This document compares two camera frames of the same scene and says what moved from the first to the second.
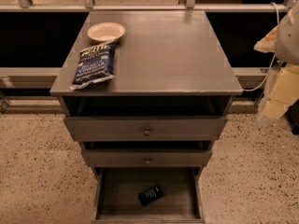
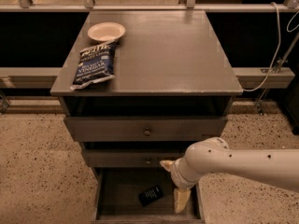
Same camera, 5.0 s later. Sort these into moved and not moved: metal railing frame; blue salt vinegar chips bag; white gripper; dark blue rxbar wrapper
Moved: white gripper
Not moved: metal railing frame; blue salt vinegar chips bag; dark blue rxbar wrapper
